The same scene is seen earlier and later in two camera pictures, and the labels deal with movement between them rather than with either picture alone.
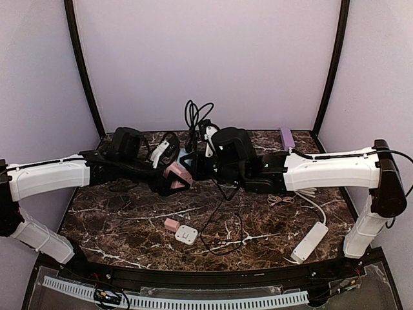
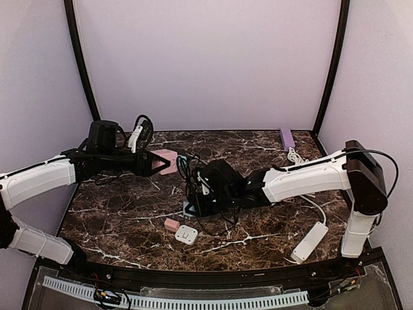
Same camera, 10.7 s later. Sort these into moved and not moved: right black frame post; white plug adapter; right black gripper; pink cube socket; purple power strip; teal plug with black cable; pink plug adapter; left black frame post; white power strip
Moved: teal plug with black cable; pink cube socket; right black gripper
Not moved: right black frame post; left black frame post; pink plug adapter; white plug adapter; white power strip; purple power strip
